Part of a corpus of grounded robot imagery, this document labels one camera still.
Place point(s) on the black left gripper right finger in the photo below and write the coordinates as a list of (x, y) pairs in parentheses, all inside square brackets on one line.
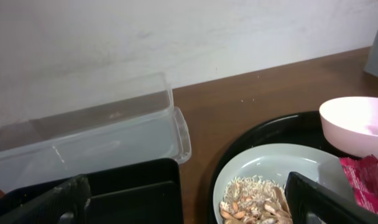
[(310, 202)]

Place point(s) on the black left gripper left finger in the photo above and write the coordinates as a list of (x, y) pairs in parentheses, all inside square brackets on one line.
[(58, 201)]

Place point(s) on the grey plate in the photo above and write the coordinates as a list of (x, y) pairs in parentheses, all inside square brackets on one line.
[(275, 162)]

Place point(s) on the rice and nut shells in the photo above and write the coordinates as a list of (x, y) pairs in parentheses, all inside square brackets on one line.
[(253, 200)]

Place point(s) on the red snack wrapper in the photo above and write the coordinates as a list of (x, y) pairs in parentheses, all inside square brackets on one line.
[(362, 175)]

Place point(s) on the pink bowl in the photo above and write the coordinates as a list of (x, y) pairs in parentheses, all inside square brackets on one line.
[(350, 124)]

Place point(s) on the clear plastic waste bin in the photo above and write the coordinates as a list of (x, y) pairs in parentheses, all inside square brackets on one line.
[(49, 134)]

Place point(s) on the black round serving tray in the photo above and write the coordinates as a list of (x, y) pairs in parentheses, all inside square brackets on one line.
[(300, 128)]

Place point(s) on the black rectangular tray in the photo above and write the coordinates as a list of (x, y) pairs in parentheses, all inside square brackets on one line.
[(147, 192)]

